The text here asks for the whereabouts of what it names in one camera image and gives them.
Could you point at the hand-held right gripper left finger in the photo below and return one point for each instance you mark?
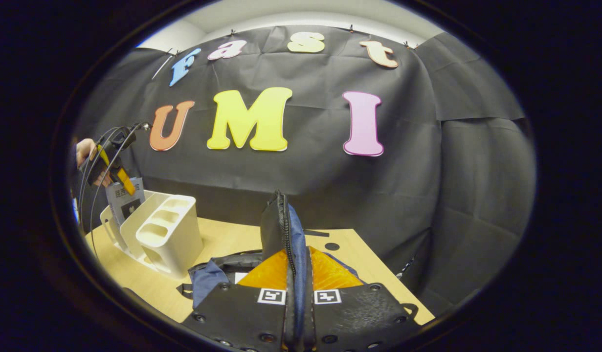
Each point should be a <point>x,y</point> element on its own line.
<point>237,318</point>

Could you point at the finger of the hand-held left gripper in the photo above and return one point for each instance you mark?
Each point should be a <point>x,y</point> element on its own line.
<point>121,178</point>

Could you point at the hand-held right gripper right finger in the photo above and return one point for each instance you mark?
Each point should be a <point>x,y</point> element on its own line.
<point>354,318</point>

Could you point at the grey cover book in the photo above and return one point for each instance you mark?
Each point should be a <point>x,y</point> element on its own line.
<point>127,205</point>

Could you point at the cream plastic bookshelf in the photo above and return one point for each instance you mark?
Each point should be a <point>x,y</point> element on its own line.
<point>168,234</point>

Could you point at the blue schoolbag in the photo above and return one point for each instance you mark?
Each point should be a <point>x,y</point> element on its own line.
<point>296,254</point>

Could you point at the black round table sticker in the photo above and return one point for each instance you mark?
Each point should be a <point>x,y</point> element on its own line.
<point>331,246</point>

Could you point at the black tape strip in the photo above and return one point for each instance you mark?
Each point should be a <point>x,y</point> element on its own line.
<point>316,233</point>

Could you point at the black backdrop cloth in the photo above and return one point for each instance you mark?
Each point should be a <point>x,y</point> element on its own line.
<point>305,176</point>

